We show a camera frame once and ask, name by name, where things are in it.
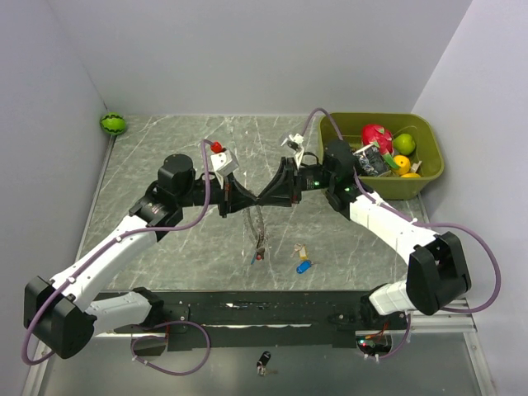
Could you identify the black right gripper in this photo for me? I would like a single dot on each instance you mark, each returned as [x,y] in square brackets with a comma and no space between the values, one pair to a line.
[284,196]

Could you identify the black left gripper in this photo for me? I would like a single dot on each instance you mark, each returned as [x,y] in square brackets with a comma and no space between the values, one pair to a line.
[228,197]

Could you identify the blue tagged key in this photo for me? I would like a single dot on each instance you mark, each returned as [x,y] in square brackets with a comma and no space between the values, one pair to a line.
[304,266]

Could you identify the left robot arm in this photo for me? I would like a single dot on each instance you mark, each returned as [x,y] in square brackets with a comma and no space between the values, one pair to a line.
[62,312]

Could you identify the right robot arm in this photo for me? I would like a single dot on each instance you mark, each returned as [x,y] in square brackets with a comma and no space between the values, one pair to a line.
[437,270]

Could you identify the yellow tagged loose key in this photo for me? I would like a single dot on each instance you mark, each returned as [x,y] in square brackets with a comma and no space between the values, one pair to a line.
[300,251]

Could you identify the red dragon fruit toy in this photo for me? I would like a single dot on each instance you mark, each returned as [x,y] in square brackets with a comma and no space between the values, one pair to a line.
[379,136]

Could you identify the orange fruit toy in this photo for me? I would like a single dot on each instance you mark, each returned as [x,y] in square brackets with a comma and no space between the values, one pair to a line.
[403,165]

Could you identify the green apple toy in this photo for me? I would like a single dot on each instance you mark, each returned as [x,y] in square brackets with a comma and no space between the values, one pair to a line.
[405,144]

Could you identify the yellow lemon toy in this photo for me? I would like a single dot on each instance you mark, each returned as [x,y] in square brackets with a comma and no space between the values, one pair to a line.
[410,175]

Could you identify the green watermelon ball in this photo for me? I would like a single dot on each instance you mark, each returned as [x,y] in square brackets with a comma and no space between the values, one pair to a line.
[113,123]

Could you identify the olive green plastic bin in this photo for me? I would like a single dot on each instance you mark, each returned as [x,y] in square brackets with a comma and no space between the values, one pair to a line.
[426,160]

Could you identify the black key fob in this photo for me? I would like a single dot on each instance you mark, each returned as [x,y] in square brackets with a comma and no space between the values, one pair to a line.
[262,363]

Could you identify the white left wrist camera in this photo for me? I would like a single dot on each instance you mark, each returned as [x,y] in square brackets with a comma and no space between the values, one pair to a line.
[224,163]

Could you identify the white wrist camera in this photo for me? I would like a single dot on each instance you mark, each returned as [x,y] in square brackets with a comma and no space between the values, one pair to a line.
[294,142]
[224,163]

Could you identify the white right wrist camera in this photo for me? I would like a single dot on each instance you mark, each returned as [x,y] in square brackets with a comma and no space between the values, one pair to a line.
[294,142]

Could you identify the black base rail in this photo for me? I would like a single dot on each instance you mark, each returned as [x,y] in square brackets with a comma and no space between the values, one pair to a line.
[264,319]

